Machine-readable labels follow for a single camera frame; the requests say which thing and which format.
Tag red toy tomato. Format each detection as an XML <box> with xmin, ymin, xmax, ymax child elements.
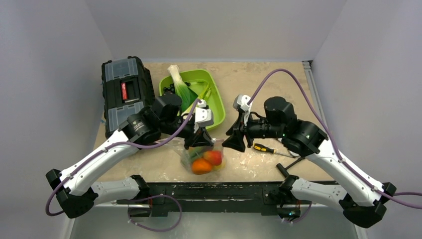
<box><xmin>203</xmin><ymin>150</ymin><xmax>222</xmax><ymax>166</ymax></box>

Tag aluminium frame rail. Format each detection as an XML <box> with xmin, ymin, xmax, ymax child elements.
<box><xmin>99</xmin><ymin>60</ymin><xmax>368</xmax><ymax>239</ymax></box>

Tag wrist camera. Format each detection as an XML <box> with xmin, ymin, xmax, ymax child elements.
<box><xmin>194</xmin><ymin>100</ymin><xmax>214</xmax><ymax>132</ymax></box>
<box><xmin>233</xmin><ymin>94</ymin><xmax>252</xmax><ymax>125</ymax></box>

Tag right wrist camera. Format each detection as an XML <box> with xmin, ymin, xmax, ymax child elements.
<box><xmin>233</xmin><ymin>94</ymin><xmax>252</xmax><ymax>125</ymax></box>

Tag toy leek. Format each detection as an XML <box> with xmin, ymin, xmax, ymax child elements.
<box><xmin>167</xmin><ymin>65</ymin><xmax>198</xmax><ymax>112</ymax></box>

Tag toy celery stalk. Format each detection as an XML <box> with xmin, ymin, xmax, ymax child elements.
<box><xmin>197</xmin><ymin>84</ymin><xmax>212</xmax><ymax>101</ymax></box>

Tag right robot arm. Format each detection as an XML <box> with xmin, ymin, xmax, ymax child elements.
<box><xmin>222</xmin><ymin>94</ymin><xmax>396</xmax><ymax>229</ymax></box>

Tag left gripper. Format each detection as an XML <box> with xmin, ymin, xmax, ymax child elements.
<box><xmin>160</xmin><ymin>117</ymin><xmax>213</xmax><ymax>149</ymax></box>

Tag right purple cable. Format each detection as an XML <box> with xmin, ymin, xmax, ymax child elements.
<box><xmin>247</xmin><ymin>68</ymin><xmax>422</xmax><ymax>225</ymax></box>

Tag black toolbox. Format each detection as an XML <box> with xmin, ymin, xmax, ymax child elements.
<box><xmin>102</xmin><ymin>56</ymin><xmax>155</xmax><ymax>138</ymax></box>

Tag black hammer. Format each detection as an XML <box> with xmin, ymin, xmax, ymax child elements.
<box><xmin>276</xmin><ymin>157</ymin><xmax>304</xmax><ymax>178</ymax></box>

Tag clear zip top bag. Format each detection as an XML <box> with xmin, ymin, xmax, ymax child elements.
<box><xmin>163</xmin><ymin>138</ymin><xmax>226</xmax><ymax>174</ymax></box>

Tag yellow toy pear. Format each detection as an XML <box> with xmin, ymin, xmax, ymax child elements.
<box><xmin>213</xmin><ymin>161</ymin><xmax>226</xmax><ymax>171</ymax></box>

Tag green toy chili pepper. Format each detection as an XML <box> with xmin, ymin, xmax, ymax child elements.
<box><xmin>187</xmin><ymin>147</ymin><xmax>204</xmax><ymax>162</ymax></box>

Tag yellow black screwdriver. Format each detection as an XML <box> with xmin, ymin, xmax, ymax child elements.
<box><xmin>253</xmin><ymin>143</ymin><xmax>295</xmax><ymax>158</ymax></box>

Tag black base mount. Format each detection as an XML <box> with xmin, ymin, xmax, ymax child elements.
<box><xmin>126</xmin><ymin>179</ymin><xmax>312</xmax><ymax>220</ymax></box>

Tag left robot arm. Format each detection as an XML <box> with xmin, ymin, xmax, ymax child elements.
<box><xmin>45</xmin><ymin>95</ymin><xmax>214</xmax><ymax>219</ymax></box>

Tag orange toy tangerine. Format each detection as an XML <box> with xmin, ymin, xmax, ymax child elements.
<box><xmin>191</xmin><ymin>158</ymin><xmax>213</xmax><ymax>175</ymax></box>

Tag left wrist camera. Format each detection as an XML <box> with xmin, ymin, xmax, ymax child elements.
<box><xmin>194</xmin><ymin>100</ymin><xmax>214</xmax><ymax>132</ymax></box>

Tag black toy grapes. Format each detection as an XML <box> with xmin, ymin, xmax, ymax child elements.
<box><xmin>163</xmin><ymin>84</ymin><xmax>176</xmax><ymax>95</ymax></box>

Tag green plastic tray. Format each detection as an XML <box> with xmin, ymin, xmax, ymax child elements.
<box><xmin>159</xmin><ymin>69</ymin><xmax>226</xmax><ymax>130</ymax></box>

